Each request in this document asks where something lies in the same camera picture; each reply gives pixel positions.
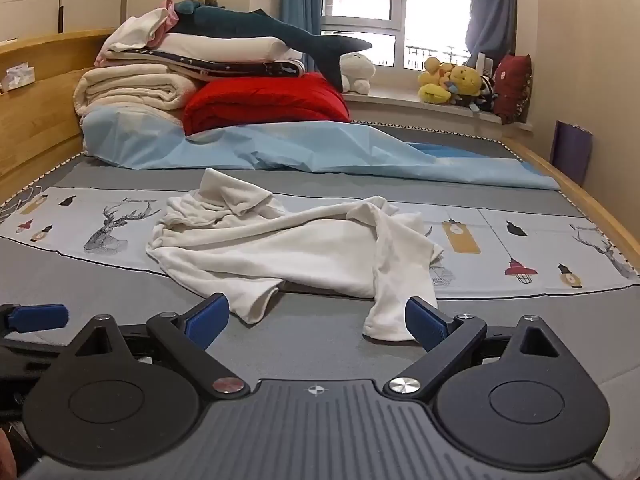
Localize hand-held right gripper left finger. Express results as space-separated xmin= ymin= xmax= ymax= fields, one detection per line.
xmin=70 ymin=292 xmax=251 ymax=401

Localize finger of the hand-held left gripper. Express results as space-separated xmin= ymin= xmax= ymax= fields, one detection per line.
xmin=0 ymin=303 xmax=70 ymax=335

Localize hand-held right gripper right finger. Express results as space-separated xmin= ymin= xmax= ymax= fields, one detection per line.
xmin=382 ymin=296 xmax=568 ymax=401

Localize white garment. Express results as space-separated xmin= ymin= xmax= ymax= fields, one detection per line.
xmin=146 ymin=167 xmax=445 ymax=343

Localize grey printed bed sheet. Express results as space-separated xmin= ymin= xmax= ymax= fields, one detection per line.
xmin=0 ymin=122 xmax=640 ymax=411

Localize light blue sheet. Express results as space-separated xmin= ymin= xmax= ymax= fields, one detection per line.
xmin=82 ymin=105 xmax=562 ymax=191

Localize wooden headboard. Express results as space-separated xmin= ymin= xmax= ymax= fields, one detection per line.
xmin=0 ymin=29 xmax=118 ymax=201

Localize windowsill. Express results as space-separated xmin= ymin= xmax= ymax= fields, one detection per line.
xmin=345 ymin=89 xmax=533 ymax=134

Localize purple board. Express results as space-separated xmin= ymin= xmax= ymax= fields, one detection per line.
xmin=550 ymin=121 xmax=593 ymax=186

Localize red blanket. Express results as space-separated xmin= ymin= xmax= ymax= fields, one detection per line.
xmin=182 ymin=72 xmax=352 ymax=136

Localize striped plush toy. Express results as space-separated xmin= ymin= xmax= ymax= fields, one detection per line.
xmin=470 ymin=76 xmax=497 ymax=112

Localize tissue pack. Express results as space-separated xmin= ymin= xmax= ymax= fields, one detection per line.
xmin=0 ymin=62 xmax=37 ymax=93

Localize yellow duck plush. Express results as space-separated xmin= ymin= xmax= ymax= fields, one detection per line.
xmin=417 ymin=57 xmax=455 ymax=105

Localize cream folded blanket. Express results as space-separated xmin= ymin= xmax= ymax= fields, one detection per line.
xmin=74 ymin=62 xmax=201 ymax=116

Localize red cushion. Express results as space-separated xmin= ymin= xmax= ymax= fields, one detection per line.
xmin=492 ymin=54 xmax=532 ymax=125

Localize white folded bedding stack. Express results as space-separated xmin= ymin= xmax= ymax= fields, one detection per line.
xmin=100 ymin=49 xmax=306 ymax=82

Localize white plush toy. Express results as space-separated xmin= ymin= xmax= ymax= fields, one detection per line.
xmin=340 ymin=52 xmax=377 ymax=95

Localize white pillow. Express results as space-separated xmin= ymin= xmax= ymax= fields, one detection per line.
xmin=160 ymin=34 xmax=303 ymax=64

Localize white folded cloth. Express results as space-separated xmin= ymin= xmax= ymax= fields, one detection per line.
xmin=102 ymin=9 xmax=171 ymax=57

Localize dark teal shark plush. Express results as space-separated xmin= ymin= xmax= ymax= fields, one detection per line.
xmin=170 ymin=0 xmax=373 ymax=93

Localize pink cloth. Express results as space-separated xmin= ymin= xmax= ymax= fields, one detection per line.
xmin=95 ymin=2 xmax=180 ymax=67

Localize window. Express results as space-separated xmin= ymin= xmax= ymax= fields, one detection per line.
xmin=320 ymin=0 xmax=473 ymax=68

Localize blue curtain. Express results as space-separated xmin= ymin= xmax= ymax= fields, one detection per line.
xmin=465 ymin=0 xmax=517 ymax=68
xmin=279 ymin=0 xmax=323 ymax=73

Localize wooden bed side rail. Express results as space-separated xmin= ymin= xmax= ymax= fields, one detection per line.
xmin=500 ymin=135 xmax=640 ymax=281

